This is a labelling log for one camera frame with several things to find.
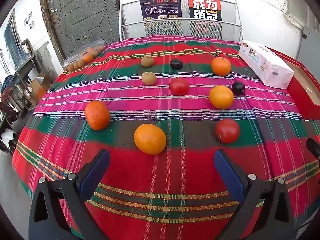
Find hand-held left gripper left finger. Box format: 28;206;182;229
28;149;111;240

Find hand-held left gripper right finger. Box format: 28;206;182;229
213;149;297;240

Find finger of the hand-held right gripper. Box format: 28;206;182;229
306;137;320;170

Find red tomato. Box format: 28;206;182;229
215;118;241;144
169;78;190;96

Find deep orange tangerine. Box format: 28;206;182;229
84;100;111;131
210;57;232;77

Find red cardboard box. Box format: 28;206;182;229
269;46;320;120

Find smooth yellow-orange orange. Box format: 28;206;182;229
134;124;167;155
209;85;234;110

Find dark purple plum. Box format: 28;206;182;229
231;81;246;96
169;58;184;70

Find brown kiwi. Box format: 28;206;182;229
140;55;155;68
142;71;157;86

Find pile of small fruits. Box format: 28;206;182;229
67;45;105;72

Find red green plaid tablecloth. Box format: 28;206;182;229
12;37;320;240

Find pink white tissue pack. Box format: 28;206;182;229
238;39;295;89

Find cardboard boxes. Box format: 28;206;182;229
27;71;52;105

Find grey plastic cabinet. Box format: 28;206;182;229
301;25;320;55

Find clear plastic container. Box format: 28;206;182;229
62;39;105;72

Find metal shelf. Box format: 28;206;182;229
0;52;38;120

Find white metal mesh rack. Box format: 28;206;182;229
119;0;242;41

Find blue-framed window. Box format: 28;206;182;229
2;10;25;55

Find studded metal door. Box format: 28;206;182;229
37;0;120;60

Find red and black book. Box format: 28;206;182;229
187;0;223;40

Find dark cookbook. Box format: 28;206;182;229
139;0;182;37

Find wall notice sign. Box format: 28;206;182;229
24;12;34;29

